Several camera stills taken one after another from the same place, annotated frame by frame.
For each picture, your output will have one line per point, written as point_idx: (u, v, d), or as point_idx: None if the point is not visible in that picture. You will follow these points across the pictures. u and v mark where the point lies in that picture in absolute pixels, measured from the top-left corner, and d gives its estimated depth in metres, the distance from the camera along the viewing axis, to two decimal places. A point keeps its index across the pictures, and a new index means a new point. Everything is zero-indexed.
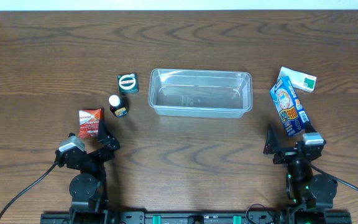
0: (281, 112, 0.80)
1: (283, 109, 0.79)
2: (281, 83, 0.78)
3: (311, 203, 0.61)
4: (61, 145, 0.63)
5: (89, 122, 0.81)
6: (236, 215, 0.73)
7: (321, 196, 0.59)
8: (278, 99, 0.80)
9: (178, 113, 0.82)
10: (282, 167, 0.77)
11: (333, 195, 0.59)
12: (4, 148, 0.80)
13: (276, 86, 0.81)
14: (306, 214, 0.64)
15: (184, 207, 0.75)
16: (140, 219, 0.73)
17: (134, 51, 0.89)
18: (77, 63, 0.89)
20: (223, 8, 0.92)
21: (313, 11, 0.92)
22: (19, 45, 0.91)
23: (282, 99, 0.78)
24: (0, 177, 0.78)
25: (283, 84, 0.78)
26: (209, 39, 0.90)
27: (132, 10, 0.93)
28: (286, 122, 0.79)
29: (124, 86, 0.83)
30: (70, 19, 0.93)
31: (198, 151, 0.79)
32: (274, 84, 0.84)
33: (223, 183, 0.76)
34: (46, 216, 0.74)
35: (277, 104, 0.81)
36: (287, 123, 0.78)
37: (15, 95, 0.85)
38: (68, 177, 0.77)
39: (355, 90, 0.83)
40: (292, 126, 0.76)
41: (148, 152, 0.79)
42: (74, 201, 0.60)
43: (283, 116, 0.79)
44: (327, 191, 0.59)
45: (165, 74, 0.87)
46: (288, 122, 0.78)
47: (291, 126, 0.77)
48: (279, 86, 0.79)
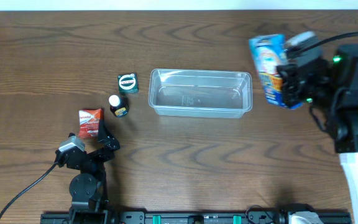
0: (263, 73, 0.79)
1: (266, 73, 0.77)
2: (271, 44, 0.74)
3: (355, 82, 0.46)
4: (61, 145, 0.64)
5: (89, 122, 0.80)
6: (236, 215, 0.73)
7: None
8: (263, 59, 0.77)
9: (178, 113, 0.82)
10: (281, 166, 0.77)
11: None
12: (4, 148, 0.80)
13: (261, 42, 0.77)
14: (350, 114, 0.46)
15: (184, 207, 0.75)
16: (140, 219, 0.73)
17: (134, 51, 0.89)
18: (77, 63, 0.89)
20: (223, 7, 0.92)
21: (314, 11, 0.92)
22: (19, 44, 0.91)
23: (268, 61, 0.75)
24: (0, 177, 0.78)
25: (272, 46, 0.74)
26: (209, 39, 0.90)
27: (132, 10, 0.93)
28: (268, 89, 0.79)
29: (124, 86, 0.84)
30: (70, 18, 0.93)
31: (198, 151, 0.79)
32: (260, 38, 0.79)
33: (223, 183, 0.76)
34: (46, 216, 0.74)
35: (260, 63, 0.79)
36: (270, 90, 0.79)
37: (15, 95, 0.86)
38: (69, 177, 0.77)
39: None
40: (275, 96, 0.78)
41: (148, 152, 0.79)
42: (74, 201, 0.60)
43: (266, 81, 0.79)
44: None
45: (165, 74, 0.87)
46: (270, 91, 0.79)
47: (273, 94, 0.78)
48: (267, 45, 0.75)
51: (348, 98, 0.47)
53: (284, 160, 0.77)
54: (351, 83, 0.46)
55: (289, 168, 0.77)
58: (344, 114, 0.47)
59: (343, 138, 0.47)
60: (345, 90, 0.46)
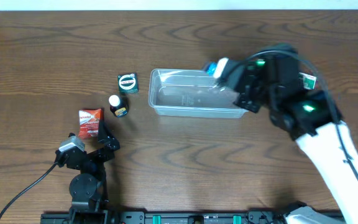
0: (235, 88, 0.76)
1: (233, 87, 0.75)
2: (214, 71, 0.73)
3: (282, 77, 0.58)
4: (61, 145, 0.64)
5: (89, 122, 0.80)
6: (236, 215, 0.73)
7: (287, 72, 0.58)
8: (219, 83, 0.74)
9: (178, 114, 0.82)
10: (281, 166, 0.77)
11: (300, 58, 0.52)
12: (4, 148, 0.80)
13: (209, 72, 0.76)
14: (289, 104, 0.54)
15: (184, 207, 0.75)
16: (140, 219, 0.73)
17: (134, 51, 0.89)
18: (77, 63, 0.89)
20: (223, 7, 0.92)
21: (314, 11, 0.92)
22: (19, 44, 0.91)
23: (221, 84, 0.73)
24: (0, 177, 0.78)
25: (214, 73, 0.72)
26: (209, 39, 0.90)
27: (132, 10, 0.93)
28: None
29: (124, 86, 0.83)
30: (70, 19, 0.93)
31: (198, 151, 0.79)
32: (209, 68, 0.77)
33: (223, 183, 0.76)
34: (46, 216, 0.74)
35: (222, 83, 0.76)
36: None
37: (15, 95, 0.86)
38: (69, 177, 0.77)
39: (355, 90, 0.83)
40: None
41: (148, 152, 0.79)
42: (74, 201, 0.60)
43: None
44: (287, 61, 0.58)
45: (165, 74, 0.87)
46: None
47: None
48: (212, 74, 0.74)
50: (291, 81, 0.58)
51: (283, 92, 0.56)
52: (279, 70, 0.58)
53: (284, 160, 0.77)
54: (280, 78, 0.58)
55: (288, 168, 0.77)
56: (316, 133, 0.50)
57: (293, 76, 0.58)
58: (283, 104, 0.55)
59: (291, 126, 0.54)
60: (278, 84, 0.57)
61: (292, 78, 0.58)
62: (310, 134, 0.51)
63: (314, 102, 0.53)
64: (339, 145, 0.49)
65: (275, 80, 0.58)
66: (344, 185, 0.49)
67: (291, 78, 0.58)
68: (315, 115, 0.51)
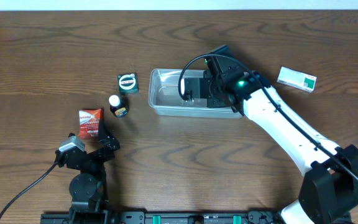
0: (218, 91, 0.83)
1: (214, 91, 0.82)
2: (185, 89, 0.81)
3: (222, 66, 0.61)
4: (61, 145, 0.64)
5: (89, 122, 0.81)
6: (236, 215, 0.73)
7: (222, 58, 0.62)
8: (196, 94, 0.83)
9: (178, 114, 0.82)
10: (281, 166, 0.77)
11: (223, 52, 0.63)
12: (4, 148, 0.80)
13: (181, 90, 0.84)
14: (229, 85, 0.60)
15: (184, 207, 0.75)
16: (140, 219, 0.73)
17: (134, 51, 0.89)
18: (77, 63, 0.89)
20: (223, 7, 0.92)
21: (314, 11, 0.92)
22: (19, 44, 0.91)
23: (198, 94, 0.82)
24: (0, 177, 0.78)
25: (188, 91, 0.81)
26: (209, 39, 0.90)
27: (132, 10, 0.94)
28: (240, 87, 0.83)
29: (124, 86, 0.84)
30: (70, 18, 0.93)
31: (198, 151, 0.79)
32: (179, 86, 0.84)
33: (223, 183, 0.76)
34: (46, 216, 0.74)
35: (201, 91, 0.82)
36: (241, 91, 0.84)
37: (15, 95, 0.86)
38: (69, 177, 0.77)
39: (355, 90, 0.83)
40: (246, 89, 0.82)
41: (148, 152, 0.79)
42: (74, 201, 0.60)
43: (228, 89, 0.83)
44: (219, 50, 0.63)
45: (165, 74, 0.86)
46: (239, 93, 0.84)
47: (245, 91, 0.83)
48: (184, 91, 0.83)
50: (232, 68, 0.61)
51: (224, 77, 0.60)
52: (220, 62, 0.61)
53: (284, 160, 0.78)
54: (220, 68, 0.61)
55: (288, 168, 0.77)
56: (250, 97, 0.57)
57: (232, 63, 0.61)
58: (226, 86, 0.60)
59: (235, 102, 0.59)
60: (220, 74, 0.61)
61: (232, 66, 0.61)
62: (245, 100, 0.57)
63: (248, 78, 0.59)
64: (269, 101, 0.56)
65: (218, 71, 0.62)
66: (286, 132, 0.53)
67: (230, 63, 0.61)
68: (245, 89, 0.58)
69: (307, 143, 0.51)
